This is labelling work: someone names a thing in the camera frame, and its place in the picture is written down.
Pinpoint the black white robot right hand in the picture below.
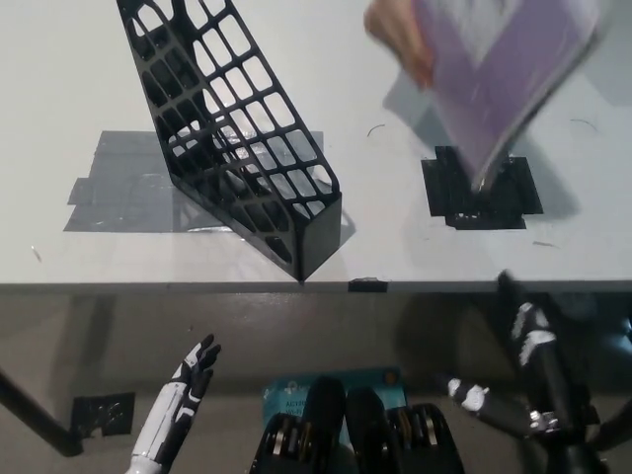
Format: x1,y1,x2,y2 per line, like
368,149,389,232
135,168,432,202
445,270,596,441

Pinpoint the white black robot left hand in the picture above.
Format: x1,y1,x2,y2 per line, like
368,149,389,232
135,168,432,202
130,334,222,469

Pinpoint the person's bare hand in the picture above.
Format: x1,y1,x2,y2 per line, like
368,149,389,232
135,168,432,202
363,0,436,94

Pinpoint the purple spiral notebook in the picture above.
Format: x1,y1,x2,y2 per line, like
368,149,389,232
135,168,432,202
412,0,611,194

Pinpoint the black mesh magazine stand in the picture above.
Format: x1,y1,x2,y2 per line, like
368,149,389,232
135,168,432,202
116,0,344,285

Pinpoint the black floor tape patch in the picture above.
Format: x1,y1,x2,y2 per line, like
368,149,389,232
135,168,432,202
70,392,136,439

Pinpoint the black table leg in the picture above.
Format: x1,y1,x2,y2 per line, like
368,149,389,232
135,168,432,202
0,366,84,457
590,408,632,453

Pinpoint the teal printed box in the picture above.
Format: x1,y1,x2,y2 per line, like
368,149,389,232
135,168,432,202
260,365,409,445

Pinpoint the large black tape patch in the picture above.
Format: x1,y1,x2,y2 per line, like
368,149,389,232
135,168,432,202
420,145,545,231

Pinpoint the small black tape strip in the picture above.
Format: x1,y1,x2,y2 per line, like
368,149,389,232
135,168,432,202
348,277,390,293

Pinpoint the grey tape patch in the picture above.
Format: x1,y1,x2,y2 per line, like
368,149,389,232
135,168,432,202
61,129,356,244

